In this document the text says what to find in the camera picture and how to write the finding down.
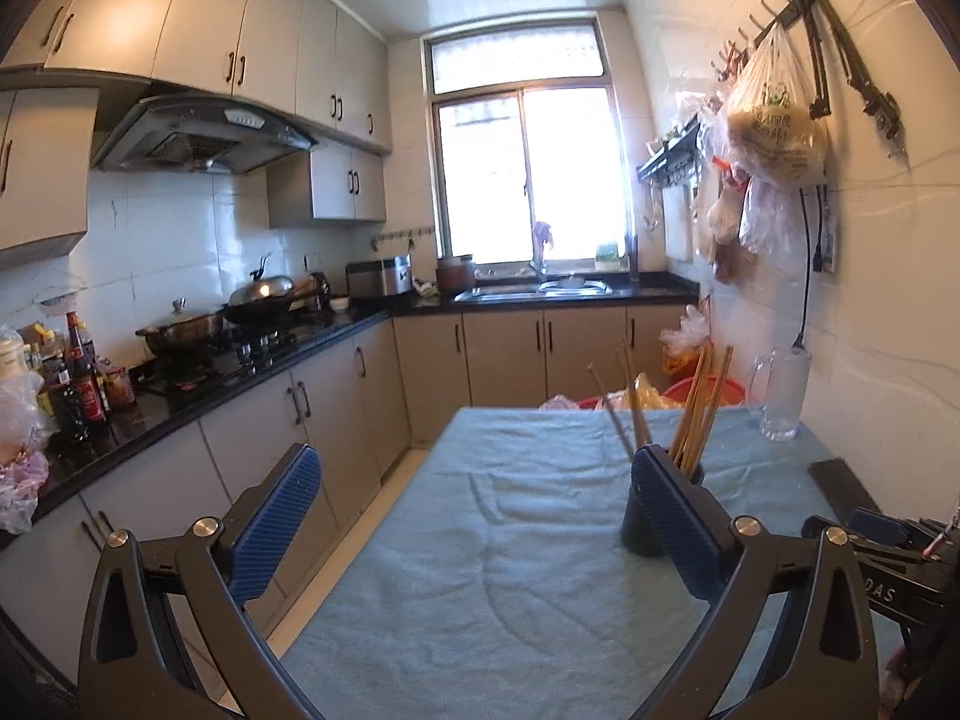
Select dark brown thin chopstick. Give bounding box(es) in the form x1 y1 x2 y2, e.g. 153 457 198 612
589 364 635 462

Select red plastic basket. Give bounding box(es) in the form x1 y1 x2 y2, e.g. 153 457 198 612
581 377 749 411

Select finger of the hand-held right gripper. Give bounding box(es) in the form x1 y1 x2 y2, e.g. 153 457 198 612
849 508 913 545
801 515 920 563

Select white plastic bags on counter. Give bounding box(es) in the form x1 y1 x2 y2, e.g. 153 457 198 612
0 325 62 535

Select small hanging plastic bags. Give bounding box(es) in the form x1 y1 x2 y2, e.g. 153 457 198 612
677 82 760 287

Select steel pot with lid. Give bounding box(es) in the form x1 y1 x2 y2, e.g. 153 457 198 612
135 298 227 358

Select black flat case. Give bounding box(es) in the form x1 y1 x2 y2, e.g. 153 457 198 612
808 457 880 518

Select wall hook rack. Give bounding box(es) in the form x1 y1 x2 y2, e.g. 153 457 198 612
709 0 797 85

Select steel kitchen sink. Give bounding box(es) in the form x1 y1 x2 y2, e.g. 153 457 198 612
453 277 614 304

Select white crumpled plastic bag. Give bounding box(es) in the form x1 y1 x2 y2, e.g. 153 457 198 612
659 304 711 377

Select white wall power strip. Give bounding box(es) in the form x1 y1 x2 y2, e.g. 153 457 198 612
817 186 840 276

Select light blue towel cloth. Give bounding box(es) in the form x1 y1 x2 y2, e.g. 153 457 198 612
277 405 908 720

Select bunch of wooden chopsticks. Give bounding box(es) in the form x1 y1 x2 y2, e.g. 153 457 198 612
615 341 736 470

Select silver rice cooker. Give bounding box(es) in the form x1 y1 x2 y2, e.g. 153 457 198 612
381 255 414 299

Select steel range hood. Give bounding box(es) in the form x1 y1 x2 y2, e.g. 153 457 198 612
90 94 317 178

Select black countertop appliance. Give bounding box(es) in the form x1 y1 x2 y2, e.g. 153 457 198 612
345 261 385 299

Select cluster of condiment bottles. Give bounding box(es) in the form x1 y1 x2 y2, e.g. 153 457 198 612
21 321 137 430

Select dark soy sauce bottle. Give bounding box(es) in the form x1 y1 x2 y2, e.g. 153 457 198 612
63 311 107 422

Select large hanging plastic bag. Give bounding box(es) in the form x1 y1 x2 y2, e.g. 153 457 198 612
722 21 831 190

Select black chopstick holder cup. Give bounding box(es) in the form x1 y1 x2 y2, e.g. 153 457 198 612
620 444 707 558

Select black gas stove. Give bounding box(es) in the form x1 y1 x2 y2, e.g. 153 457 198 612
131 322 310 396

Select kitchen window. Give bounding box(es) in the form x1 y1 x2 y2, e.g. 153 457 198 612
422 13 629 269

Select black folding wall bracket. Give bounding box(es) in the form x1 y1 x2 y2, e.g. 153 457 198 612
784 0 902 145

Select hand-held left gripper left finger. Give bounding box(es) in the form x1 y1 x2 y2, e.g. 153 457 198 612
77 442 323 720

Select black power cord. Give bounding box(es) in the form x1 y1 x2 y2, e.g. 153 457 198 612
793 187 820 351

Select sink faucet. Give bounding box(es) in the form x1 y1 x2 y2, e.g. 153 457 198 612
528 220 557 280

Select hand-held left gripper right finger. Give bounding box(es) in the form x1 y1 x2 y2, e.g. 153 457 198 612
628 444 882 720

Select black wall shelf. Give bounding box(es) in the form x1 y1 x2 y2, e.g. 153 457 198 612
637 127 707 186

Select black kitchen countertop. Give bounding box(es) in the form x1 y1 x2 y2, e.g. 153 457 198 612
0 281 698 537

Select person's dark clothing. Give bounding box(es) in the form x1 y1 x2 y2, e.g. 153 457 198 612
896 626 960 700

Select white hanging towel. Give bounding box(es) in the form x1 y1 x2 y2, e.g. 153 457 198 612
663 186 696 265

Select clear glass mug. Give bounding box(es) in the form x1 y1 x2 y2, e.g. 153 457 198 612
757 347 813 442

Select steel wok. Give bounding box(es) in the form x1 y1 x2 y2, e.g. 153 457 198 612
221 259 299 329

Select beige upper kitchen cabinets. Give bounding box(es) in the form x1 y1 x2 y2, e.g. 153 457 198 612
0 0 395 272

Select yellow plastic bag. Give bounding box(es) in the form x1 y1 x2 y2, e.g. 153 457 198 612
632 373 681 411

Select brown clay pot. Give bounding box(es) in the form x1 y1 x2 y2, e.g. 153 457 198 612
436 254 476 296

